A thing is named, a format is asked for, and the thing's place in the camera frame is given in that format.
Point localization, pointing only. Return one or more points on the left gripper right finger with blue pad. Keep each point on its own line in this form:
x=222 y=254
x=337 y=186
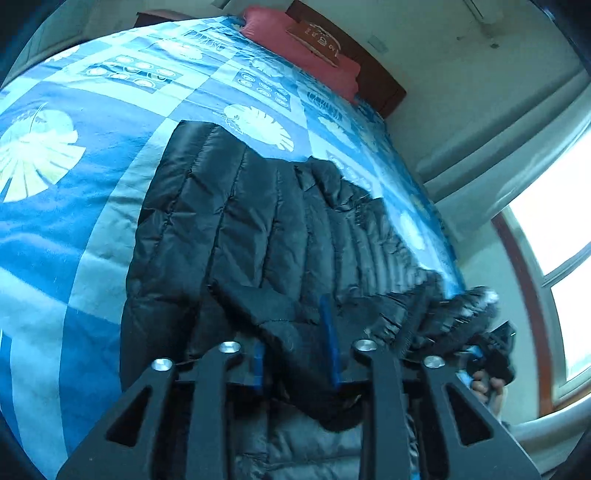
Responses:
x=346 y=353

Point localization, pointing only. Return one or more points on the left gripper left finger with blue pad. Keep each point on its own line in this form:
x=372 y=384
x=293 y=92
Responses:
x=254 y=352

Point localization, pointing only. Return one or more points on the black puffer jacket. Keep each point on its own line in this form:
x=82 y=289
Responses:
x=232 y=245

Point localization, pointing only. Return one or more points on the person's right hand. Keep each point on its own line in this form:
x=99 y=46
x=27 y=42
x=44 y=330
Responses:
x=491 y=391

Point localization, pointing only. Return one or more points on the bright window right side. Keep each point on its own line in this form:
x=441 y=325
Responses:
x=546 y=234

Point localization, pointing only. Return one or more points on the white curtain by right window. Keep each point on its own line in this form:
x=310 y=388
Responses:
x=481 y=170

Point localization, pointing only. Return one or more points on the dark wooden headboard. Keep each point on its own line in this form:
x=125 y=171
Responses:
x=376 y=84

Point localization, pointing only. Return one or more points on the red pillow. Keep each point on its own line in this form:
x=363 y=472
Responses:
x=305 y=45

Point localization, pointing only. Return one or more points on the blue patterned bed cover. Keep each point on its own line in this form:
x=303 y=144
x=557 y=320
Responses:
x=81 y=136

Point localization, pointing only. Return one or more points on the white wall socket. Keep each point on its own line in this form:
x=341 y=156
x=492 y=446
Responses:
x=377 y=44

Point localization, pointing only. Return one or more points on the white wall air conditioner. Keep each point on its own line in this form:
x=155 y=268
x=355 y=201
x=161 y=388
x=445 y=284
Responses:
x=487 y=12

